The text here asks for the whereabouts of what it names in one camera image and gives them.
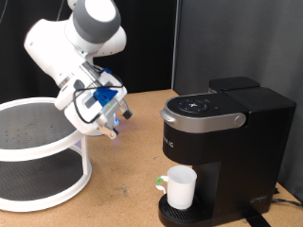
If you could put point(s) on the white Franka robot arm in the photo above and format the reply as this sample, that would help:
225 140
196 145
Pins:
57 47

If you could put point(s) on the large blue camera clip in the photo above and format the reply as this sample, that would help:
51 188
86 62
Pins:
105 94

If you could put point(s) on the white two-tier turntable shelf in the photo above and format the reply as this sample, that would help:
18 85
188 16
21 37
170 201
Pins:
41 154

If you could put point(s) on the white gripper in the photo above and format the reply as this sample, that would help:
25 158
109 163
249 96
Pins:
85 126

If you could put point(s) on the black tape strip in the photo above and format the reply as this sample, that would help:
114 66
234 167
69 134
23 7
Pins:
256 220

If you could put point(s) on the black Keurig coffee machine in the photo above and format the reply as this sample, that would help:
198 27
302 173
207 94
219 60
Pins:
240 151

